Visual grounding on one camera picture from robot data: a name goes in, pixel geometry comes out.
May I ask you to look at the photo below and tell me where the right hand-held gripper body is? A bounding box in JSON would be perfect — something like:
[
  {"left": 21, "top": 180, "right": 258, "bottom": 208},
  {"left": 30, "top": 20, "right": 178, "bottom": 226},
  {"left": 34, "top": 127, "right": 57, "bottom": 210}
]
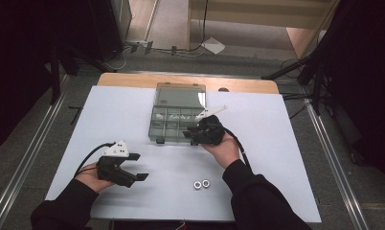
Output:
[{"left": 192, "top": 104, "right": 229, "bottom": 147}]

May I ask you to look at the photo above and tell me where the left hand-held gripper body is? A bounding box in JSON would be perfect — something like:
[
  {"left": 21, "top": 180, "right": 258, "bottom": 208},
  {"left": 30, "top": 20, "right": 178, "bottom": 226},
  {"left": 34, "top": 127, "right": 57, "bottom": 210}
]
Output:
[{"left": 96, "top": 140, "right": 138, "bottom": 189}]

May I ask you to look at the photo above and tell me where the grey transparent compartment box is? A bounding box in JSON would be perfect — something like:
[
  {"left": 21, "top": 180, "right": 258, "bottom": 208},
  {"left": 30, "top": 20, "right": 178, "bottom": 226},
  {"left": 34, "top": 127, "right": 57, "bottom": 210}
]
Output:
[{"left": 147, "top": 81, "right": 208, "bottom": 145}]

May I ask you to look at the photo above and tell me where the person's left hand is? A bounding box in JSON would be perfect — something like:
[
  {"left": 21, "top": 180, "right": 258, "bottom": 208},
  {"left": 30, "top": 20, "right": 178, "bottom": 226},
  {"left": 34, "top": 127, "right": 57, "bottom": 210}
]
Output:
[{"left": 75, "top": 162, "right": 117, "bottom": 194}]

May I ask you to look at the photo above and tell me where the person's right hand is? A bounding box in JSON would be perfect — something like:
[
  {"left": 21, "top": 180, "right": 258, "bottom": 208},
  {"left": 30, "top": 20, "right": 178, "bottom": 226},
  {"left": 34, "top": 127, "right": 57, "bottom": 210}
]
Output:
[{"left": 201, "top": 130, "right": 241, "bottom": 170}]

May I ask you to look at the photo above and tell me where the white table cover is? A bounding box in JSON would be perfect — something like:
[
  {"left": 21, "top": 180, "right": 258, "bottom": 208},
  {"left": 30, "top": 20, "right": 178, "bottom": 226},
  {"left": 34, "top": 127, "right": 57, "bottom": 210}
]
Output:
[{"left": 45, "top": 85, "right": 323, "bottom": 223}]

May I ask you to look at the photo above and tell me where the wooden table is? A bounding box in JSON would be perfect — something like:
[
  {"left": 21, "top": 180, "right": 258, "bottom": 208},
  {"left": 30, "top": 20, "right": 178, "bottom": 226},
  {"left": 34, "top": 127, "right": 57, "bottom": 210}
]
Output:
[{"left": 97, "top": 72, "right": 281, "bottom": 95}]

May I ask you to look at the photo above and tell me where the white paper sheet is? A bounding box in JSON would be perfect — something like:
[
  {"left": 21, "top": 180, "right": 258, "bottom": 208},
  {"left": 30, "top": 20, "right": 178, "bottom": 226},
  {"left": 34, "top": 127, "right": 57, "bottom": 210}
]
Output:
[{"left": 201, "top": 36, "right": 227, "bottom": 56}]

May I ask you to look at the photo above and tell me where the black metal stand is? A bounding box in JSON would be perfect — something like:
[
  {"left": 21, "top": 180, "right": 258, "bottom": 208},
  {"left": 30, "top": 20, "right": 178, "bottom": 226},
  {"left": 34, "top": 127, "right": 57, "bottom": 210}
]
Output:
[{"left": 50, "top": 44, "right": 62, "bottom": 105}]

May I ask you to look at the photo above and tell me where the black tripod stand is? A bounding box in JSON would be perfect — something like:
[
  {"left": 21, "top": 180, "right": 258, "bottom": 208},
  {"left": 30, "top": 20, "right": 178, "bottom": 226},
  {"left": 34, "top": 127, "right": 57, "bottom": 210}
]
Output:
[{"left": 260, "top": 54, "right": 328, "bottom": 116}]

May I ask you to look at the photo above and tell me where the light wooden furniture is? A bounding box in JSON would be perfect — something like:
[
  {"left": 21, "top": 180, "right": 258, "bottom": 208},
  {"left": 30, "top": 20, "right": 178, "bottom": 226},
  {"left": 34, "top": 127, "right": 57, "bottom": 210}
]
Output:
[{"left": 187, "top": 0, "right": 342, "bottom": 60}]

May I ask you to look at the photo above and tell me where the black cabinet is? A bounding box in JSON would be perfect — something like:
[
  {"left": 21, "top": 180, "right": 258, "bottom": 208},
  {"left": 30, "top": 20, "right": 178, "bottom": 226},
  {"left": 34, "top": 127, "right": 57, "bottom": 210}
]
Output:
[{"left": 53, "top": 0, "right": 125, "bottom": 63}]

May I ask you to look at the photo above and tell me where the black curtain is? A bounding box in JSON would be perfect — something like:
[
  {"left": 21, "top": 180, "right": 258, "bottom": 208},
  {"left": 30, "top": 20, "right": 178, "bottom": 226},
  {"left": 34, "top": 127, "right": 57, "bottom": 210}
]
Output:
[
  {"left": 0, "top": 0, "right": 55, "bottom": 154},
  {"left": 321, "top": 0, "right": 385, "bottom": 190}
]

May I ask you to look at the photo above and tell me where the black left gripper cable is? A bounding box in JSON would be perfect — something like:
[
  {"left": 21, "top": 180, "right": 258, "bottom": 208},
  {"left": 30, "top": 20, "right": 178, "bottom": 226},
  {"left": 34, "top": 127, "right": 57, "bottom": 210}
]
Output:
[{"left": 74, "top": 142, "right": 117, "bottom": 178}]

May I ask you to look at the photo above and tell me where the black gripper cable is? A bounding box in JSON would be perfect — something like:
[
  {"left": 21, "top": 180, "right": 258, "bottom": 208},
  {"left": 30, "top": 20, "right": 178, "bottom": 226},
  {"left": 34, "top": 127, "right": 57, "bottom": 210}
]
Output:
[
  {"left": 223, "top": 126, "right": 253, "bottom": 172},
  {"left": 74, "top": 142, "right": 117, "bottom": 178}
]

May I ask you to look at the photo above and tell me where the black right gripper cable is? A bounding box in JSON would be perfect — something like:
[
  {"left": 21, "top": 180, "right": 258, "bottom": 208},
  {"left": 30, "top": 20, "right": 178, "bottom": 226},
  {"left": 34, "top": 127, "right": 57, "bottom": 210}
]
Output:
[{"left": 223, "top": 126, "right": 253, "bottom": 172}]

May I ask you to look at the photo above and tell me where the metal floor rail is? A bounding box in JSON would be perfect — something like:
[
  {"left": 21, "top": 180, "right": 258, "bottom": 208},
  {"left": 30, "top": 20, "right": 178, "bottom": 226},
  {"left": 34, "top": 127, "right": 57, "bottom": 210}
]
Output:
[
  {"left": 0, "top": 75, "right": 69, "bottom": 230},
  {"left": 304, "top": 97, "right": 371, "bottom": 230}
]

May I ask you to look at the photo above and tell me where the black floor cable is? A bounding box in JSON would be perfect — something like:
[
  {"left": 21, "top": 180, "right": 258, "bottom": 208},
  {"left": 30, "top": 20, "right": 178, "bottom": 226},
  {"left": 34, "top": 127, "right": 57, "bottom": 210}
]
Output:
[{"left": 280, "top": 90, "right": 313, "bottom": 120}]

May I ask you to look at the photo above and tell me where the black hanging cable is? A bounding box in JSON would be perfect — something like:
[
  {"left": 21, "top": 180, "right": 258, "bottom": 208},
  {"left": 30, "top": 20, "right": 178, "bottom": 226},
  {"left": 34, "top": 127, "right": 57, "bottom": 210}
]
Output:
[{"left": 193, "top": 0, "right": 211, "bottom": 52}]

